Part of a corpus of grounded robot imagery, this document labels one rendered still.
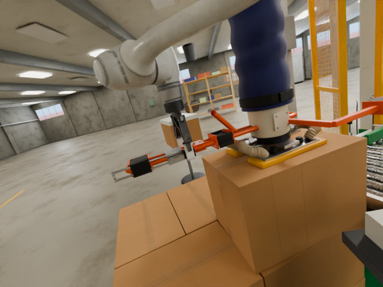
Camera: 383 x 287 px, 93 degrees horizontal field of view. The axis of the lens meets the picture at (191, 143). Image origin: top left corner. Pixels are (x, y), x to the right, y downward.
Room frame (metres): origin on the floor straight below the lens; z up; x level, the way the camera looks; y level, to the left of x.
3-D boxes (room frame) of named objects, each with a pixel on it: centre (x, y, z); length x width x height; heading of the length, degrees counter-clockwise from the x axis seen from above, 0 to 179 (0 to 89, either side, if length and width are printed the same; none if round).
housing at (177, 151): (0.70, 0.08, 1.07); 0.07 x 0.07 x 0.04; 15
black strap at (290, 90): (0.82, -0.37, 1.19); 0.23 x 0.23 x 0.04
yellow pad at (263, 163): (0.73, -0.39, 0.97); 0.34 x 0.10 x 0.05; 105
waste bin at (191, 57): (8.53, -0.89, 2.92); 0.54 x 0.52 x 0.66; 173
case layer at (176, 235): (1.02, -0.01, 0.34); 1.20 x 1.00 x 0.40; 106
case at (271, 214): (0.81, -0.37, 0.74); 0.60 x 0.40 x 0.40; 102
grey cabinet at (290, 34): (1.99, -1.20, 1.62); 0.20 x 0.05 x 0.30; 106
